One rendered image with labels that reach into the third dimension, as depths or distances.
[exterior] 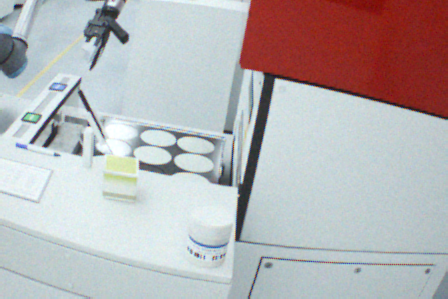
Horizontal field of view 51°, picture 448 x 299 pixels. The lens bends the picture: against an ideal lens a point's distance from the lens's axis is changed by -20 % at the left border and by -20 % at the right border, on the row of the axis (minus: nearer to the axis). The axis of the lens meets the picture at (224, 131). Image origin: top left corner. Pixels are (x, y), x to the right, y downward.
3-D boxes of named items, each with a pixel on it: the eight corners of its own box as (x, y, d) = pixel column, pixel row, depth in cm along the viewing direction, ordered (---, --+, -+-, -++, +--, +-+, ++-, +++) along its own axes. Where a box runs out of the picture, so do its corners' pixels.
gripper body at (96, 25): (84, 44, 171) (98, 15, 175) (106, 48, 171) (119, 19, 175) (82, 33, 164) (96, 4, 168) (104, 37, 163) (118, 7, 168)
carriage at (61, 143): (89, 131, 162) (89, 122, 161) (57, 187, 129) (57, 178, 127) (67, 127, 162) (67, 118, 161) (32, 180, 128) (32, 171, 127)
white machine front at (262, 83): (243, 113, 205) (263, 9, 189) (238, 241, 130) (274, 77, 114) (234, 112, 205) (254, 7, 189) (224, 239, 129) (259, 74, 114)
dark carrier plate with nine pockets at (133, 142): (222, 141, 162) (222, 139, 162) (215, 202, 130) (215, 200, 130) (106, 120, 161) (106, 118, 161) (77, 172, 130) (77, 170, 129)
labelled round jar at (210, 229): (225, 250, 100) (235, 208, 97) (223, 271, 94) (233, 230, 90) (187, 244, 100) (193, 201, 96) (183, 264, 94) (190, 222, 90)
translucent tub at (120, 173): (136, 186, 116) (139, 157, 114) (136, 204, 109) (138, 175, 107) (103, 181, 115) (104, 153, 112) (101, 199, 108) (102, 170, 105)
